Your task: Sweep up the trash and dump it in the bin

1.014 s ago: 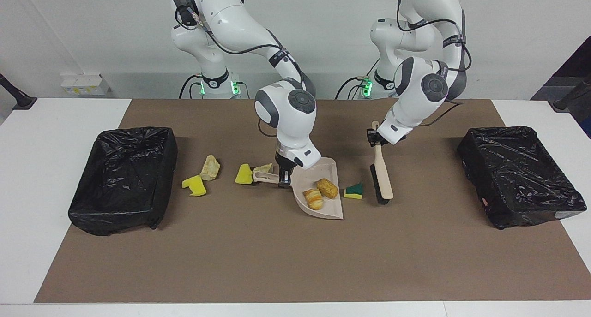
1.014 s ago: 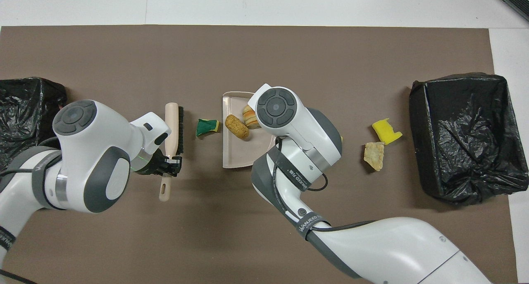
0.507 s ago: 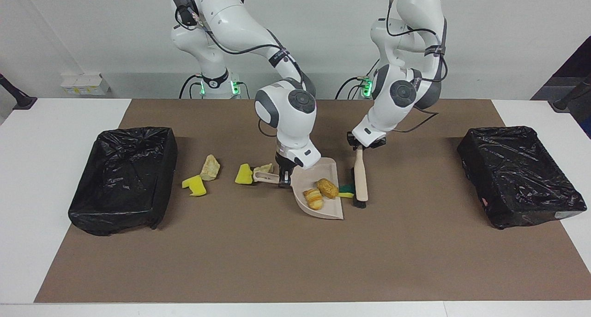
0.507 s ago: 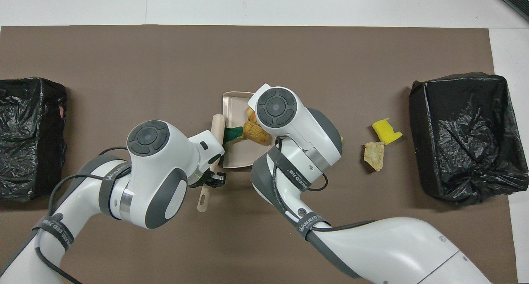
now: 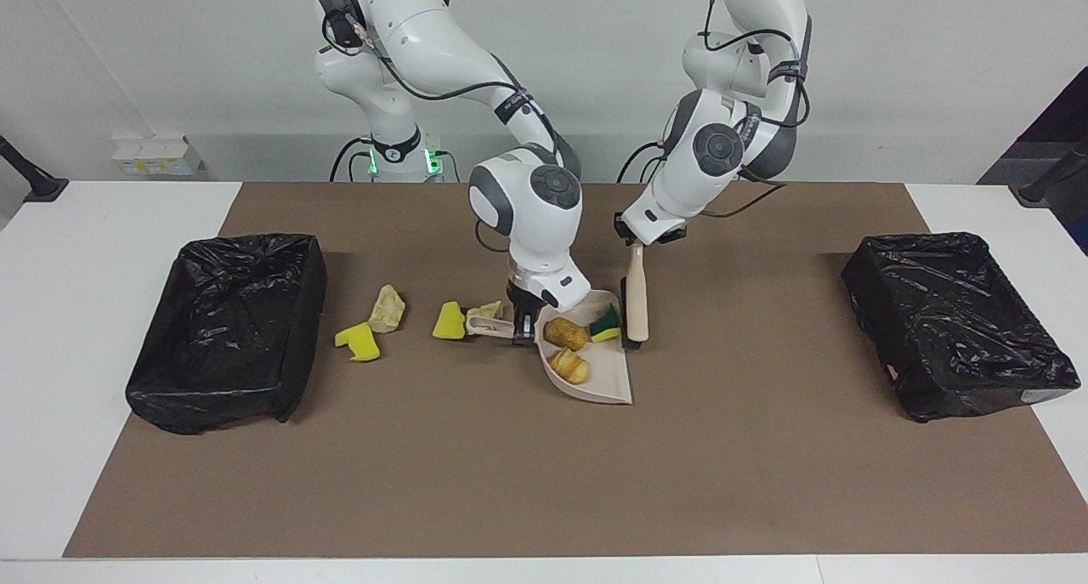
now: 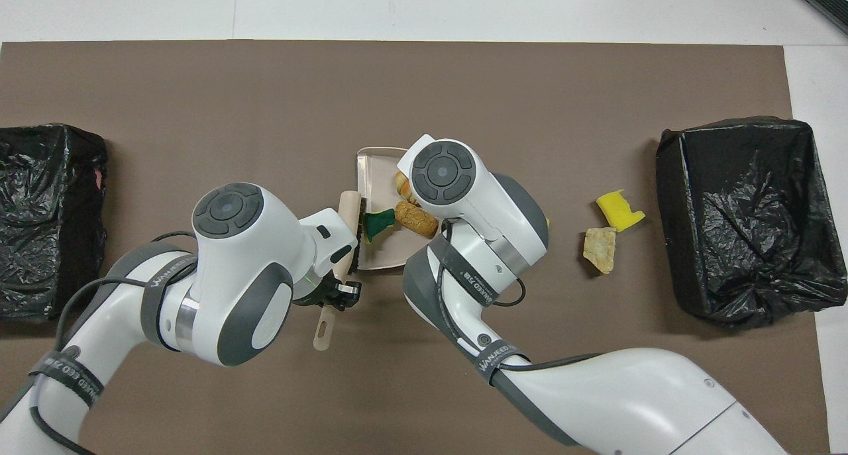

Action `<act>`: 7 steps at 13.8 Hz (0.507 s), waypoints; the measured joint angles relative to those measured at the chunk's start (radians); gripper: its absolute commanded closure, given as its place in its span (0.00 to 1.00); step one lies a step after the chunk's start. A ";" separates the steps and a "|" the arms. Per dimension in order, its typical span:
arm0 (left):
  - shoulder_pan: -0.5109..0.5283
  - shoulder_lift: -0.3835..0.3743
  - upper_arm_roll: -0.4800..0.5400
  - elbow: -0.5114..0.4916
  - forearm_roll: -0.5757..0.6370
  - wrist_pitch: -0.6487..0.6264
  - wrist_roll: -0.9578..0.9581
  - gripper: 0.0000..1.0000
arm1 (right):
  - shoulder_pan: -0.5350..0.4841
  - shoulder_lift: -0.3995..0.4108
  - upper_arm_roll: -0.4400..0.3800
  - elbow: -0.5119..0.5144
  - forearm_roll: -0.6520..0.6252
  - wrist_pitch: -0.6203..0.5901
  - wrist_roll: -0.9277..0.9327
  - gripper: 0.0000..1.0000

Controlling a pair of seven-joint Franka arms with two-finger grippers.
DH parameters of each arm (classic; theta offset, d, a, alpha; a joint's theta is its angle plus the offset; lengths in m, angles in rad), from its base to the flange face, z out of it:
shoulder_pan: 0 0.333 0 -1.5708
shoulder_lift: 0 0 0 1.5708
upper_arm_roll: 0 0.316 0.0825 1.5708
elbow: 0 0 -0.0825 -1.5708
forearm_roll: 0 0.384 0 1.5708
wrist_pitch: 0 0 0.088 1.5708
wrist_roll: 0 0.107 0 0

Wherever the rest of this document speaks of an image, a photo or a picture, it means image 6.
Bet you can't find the brown toy bread roll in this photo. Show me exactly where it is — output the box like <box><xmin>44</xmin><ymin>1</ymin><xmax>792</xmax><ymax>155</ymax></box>
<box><xmin>394</xmin><ymin>200</ymin><xmax>439</xmax><ymax>238</ymax></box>

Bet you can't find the brown table mat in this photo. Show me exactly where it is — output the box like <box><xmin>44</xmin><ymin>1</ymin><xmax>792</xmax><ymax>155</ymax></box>
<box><xmin>0</xmin><ymin>40</ymin><xmax>832</xmax><ymax>455</ymax></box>

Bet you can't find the bin with black trash bag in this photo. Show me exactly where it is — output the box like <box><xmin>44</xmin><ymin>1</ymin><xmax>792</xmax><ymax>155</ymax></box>
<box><xmin>656</xmin><ymin>116</ymin><xmax>848</xmax><ymax>330</ymax></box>
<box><xmin>0</xmin><ymin>123</ymin><xmax>109</xmax><ymax>323</ymax></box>

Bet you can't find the beige hand brush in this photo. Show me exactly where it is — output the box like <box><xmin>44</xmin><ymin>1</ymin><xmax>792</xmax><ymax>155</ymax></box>
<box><xmin>313</xmin><ymin>190</ymin><xmax>364</xmax><ymax>352</ymax></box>

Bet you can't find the large beige foam chunk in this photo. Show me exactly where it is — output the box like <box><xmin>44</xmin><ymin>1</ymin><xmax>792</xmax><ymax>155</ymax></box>
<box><xmin>583</xmin><ymin>227</ymin><xmax>617</xmax><ymax>274</ymax></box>

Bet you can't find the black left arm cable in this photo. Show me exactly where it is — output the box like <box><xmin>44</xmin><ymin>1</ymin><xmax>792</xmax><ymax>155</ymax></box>
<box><xmin>26</xmin><ymin>230</ymin><xmax>199</xmax><ymax>455</ymax></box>

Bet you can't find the yellow green sponge piece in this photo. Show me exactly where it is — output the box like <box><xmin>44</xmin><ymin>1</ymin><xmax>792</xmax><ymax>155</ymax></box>
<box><xmin>361</xmin><ymin>210</ymin><xmax>396</xmax><ymax>244</ymax></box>

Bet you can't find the beige plastic dustpan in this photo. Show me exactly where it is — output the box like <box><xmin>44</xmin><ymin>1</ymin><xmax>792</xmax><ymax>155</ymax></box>
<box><xmin>356</xmin><ymin>147</ymin><xmax>417</xmax><ymax>272</ymax></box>

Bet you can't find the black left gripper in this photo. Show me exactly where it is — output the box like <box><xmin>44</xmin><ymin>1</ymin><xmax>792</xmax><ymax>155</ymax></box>
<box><xmin>291</xmin><ymin>275</ymin><xmax>363</xmax><ymax>312</ymax></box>

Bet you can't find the notched yellow sponge piece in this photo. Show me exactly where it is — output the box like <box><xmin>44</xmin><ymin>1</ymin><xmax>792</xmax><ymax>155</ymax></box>
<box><xmin>596</xmin><ymin>189</ymin><xmax>646</xmax><ymax>232</ymax></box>

